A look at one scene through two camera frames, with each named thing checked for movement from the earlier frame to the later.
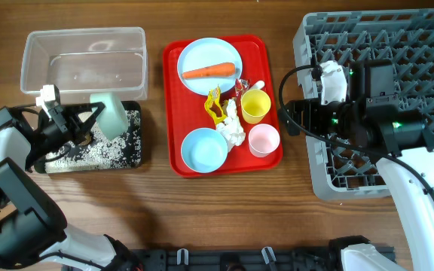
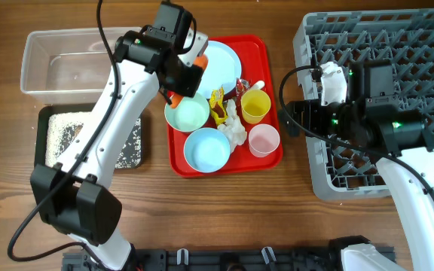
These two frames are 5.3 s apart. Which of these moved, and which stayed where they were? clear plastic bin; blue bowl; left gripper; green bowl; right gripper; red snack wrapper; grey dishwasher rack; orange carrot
Moved: green bowl; left gripper; orange carrot
Stayed: clear plastic bin; right gripper; grey dishwasher rack; red snack wrapper; blue bowl
